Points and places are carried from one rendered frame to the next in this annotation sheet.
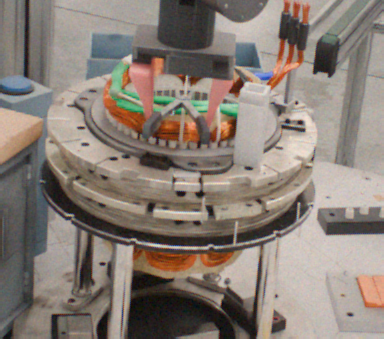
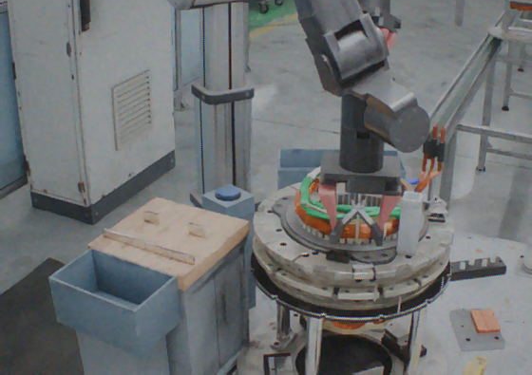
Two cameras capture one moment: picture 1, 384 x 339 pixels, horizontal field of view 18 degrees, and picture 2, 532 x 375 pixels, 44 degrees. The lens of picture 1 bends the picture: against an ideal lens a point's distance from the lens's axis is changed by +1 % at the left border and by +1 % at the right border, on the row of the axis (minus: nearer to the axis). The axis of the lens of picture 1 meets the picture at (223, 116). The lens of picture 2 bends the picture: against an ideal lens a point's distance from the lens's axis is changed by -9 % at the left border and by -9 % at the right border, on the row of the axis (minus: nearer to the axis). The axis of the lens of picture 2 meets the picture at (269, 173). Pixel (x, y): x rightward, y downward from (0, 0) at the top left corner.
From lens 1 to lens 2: 0.28 m
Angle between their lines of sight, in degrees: 6
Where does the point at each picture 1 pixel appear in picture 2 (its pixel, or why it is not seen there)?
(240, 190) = (402, 273)
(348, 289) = (465, 321)
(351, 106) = (446, 178)
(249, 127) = (408, 226)
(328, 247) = (449, 290)
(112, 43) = (294, 156)
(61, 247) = (265, 302)
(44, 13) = (245, 137)
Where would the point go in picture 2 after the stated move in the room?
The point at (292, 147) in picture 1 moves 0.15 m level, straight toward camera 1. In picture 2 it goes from (437, 235) to (438, 289)
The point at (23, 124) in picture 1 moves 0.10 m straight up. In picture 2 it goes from (236, 226) to (234, 169)
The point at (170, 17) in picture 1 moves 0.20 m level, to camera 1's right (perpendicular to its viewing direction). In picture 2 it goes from (350, 148) to (503, 157)
